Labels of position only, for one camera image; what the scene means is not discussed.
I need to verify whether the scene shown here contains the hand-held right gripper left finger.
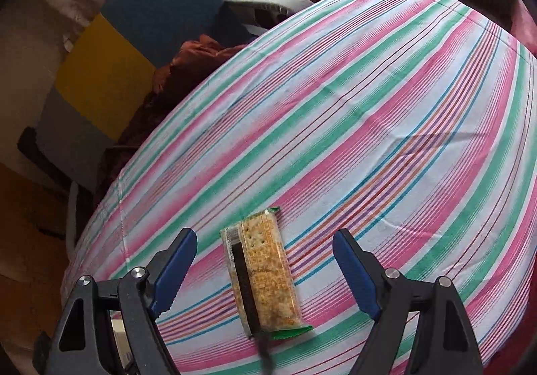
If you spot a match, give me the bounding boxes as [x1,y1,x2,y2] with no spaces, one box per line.
[44,228,198,375]

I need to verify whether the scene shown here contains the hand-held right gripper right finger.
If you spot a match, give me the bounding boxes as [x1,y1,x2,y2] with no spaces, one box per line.
[333,229,484,375]

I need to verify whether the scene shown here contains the cracker packet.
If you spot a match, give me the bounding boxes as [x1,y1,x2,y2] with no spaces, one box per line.
[220,207,313,342]

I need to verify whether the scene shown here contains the wooden wardrobe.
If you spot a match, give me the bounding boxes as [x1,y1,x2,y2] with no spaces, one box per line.
[0,163,74,279]

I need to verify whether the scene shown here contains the black rolled mat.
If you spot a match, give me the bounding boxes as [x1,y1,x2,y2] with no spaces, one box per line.
[17,127,93,199]

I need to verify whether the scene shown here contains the dark red blanket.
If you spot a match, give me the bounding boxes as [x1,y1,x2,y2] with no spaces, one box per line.
[94,35,252,208]

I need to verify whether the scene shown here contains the grey yellow blue chair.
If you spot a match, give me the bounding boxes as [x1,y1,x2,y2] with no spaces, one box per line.
[36,0,261,149]

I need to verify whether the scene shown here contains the red cloth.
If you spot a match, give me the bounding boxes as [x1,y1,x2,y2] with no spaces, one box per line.
[509,0,537,61]

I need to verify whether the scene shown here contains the grey bed rail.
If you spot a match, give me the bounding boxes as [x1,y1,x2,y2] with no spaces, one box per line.
[220,0,313,17]

